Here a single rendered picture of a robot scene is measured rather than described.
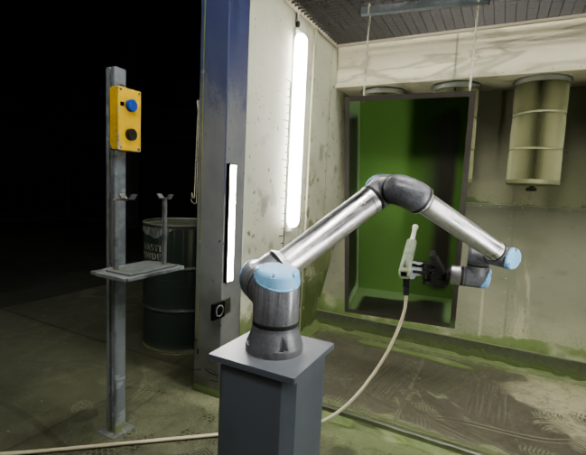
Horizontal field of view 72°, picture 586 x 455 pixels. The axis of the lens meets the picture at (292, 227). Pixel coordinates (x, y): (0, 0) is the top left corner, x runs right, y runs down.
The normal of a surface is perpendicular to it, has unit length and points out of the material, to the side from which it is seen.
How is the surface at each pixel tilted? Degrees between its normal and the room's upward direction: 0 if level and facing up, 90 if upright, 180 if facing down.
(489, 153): 90
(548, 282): 57
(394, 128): 102
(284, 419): 90
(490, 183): 90
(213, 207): 90
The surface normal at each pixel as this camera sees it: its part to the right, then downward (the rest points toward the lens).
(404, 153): -0.36, 0.28
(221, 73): -0.46, 0.07
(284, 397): 0.30, 0.11
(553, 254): -0.36, -0.48
